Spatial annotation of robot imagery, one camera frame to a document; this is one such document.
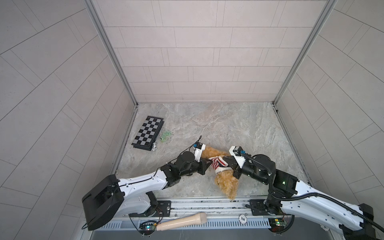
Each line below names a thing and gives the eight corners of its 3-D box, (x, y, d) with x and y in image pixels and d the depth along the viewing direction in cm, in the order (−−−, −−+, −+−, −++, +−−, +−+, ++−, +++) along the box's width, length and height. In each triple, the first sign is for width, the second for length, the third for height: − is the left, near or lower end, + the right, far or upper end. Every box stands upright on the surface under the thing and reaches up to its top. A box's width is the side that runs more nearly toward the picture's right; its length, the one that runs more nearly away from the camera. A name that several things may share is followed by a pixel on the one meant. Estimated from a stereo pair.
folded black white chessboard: (132, 147, 93) (130, 144, 91) (148, 118, 108) (147, 115, 106) (150, 151, 92) (149, 148, 89) (164, 121, 107) (163, 118, 104)
